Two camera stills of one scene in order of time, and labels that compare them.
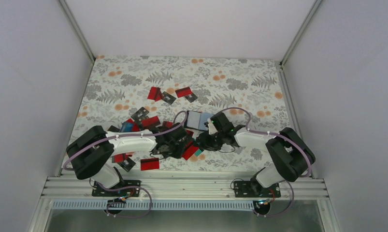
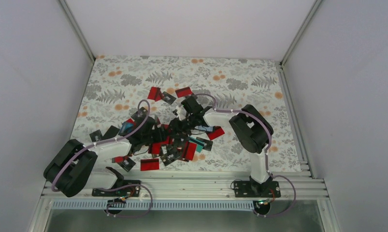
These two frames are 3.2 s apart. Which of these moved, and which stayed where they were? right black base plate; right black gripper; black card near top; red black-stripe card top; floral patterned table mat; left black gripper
Moved: right black gripper; left black gripper
Stayed: red black-stripe card top; black card near top; floral patterned table mat; right black base plate
